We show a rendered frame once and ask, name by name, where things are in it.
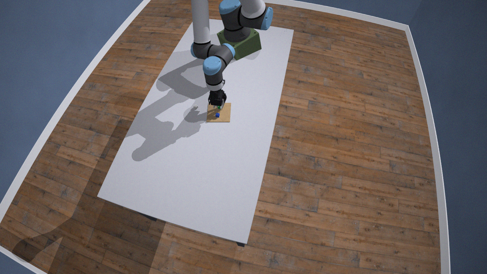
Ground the tan mat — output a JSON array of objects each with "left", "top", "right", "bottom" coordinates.
[{"left": 206, "top": 103, "right": 231, "bottom": 122}]

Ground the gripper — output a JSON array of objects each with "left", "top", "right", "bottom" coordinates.
[{"left": 208, "top": 89, "right": 227, "bottom": 109}]

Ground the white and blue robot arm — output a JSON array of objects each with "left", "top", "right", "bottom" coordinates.
[{"left": 191, "top": 0, "right": 273, "bottom": 91}]

